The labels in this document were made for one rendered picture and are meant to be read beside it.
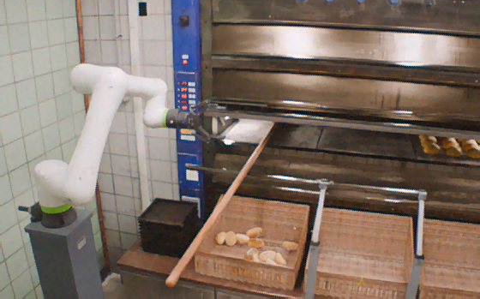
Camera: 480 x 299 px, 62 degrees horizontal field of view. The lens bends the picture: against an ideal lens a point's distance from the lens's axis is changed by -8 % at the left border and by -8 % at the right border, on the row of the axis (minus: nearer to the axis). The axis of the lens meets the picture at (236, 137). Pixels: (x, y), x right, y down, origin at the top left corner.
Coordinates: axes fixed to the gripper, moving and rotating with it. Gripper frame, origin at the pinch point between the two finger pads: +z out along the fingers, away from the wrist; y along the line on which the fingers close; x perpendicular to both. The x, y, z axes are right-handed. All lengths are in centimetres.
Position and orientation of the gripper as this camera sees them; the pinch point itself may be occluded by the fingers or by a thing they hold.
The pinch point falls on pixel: (222, 122)
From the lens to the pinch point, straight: 192.3
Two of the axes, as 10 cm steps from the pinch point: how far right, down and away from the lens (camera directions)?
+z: 9.6, 0.9, -2.7
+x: -2.9, 3.1, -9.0
